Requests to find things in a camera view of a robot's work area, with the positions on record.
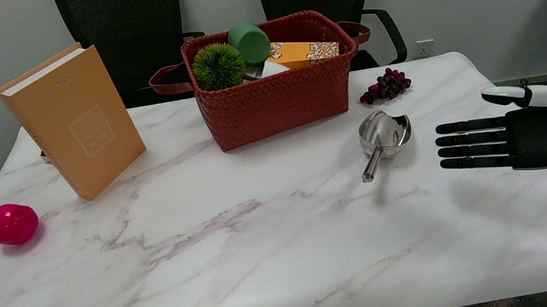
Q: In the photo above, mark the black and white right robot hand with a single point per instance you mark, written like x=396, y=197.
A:
x=539, y=136

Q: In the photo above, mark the stainless steel scoop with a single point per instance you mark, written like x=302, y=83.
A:
x=382, y=132

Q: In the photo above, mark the purple grape bunch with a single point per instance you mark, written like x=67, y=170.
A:
x=386, y=87

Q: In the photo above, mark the orange popcorn box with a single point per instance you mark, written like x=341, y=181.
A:
x=296, y=54

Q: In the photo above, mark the red woven basket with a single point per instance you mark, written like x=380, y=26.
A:
x=276, y=103

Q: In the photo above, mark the white box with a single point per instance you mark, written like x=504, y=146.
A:
x=272, y=68

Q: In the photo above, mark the green cup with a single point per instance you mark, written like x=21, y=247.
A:
x=250, y=42

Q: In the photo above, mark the green spiky ball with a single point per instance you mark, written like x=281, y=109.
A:
x=218, y=66

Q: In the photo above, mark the orange hardcover book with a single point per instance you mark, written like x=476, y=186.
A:
x=83, y=129

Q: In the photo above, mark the magenta plastic ball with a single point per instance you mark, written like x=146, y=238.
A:
x=12, y=223

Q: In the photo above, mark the white wall outlet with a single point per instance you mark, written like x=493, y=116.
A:
x=423, y=48

